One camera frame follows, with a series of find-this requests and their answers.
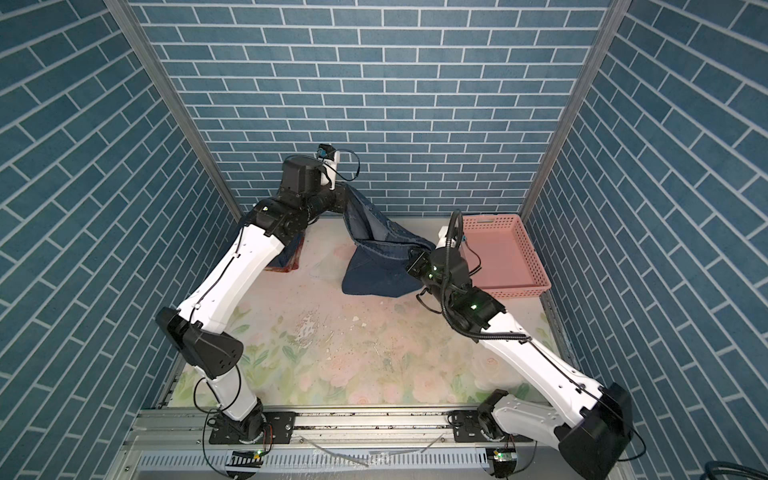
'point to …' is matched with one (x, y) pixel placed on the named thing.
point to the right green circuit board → (505, 454)
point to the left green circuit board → (246, 458)
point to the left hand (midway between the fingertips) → (346, 184)
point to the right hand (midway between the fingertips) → (404, 244)
